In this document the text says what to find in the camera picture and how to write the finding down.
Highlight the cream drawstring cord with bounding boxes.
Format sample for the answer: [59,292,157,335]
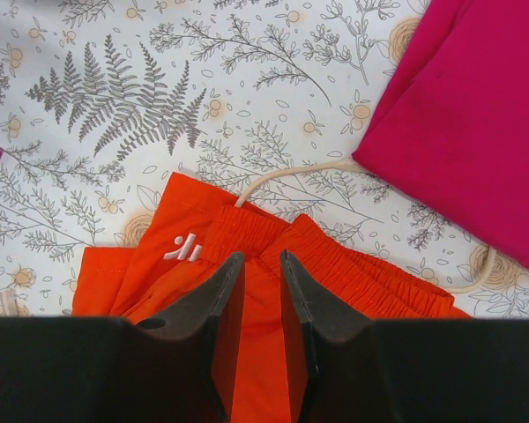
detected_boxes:
[235,159,497,294]

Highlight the magenta folded cloth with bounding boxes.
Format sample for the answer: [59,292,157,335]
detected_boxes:
[353,1,529,270]

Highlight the orange folded shorts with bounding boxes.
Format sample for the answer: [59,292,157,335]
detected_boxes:
[72,173,463,422]

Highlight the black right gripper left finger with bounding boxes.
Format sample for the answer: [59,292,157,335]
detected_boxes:
[136,251,247,423]

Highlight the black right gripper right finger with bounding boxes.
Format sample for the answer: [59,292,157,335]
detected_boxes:
[279,249,378,423]

